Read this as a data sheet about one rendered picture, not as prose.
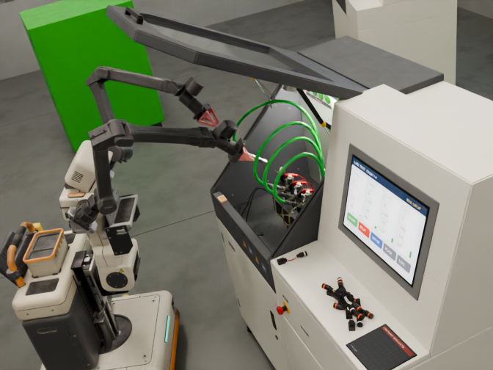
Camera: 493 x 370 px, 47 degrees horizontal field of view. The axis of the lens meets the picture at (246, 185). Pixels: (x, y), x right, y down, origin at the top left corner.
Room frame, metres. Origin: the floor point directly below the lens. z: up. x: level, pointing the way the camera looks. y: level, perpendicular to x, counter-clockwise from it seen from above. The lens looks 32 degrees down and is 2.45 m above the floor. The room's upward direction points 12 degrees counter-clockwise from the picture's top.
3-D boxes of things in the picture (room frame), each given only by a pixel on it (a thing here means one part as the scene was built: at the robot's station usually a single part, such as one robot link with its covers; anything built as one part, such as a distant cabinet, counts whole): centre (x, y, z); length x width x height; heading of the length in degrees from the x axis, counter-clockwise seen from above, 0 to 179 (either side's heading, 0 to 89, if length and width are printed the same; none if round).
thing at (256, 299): (2.12, 0.07, 0.44); 0.65 x 0.02 x 0.68; 18
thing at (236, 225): (2.12, 0.06, 0.87); 0.62 x 0.04 x 0.16; 18
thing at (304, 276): (1.48, -0.24, 0.96); 0.70 x 0.22 x 0.03; 18
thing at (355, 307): (1.45, -0.25, 1.01); 0.23 x 0.11 x 0.06; 18
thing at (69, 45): (5.63, 1.26, 0.65); 0.95 x 0.86 x 1.30; 109
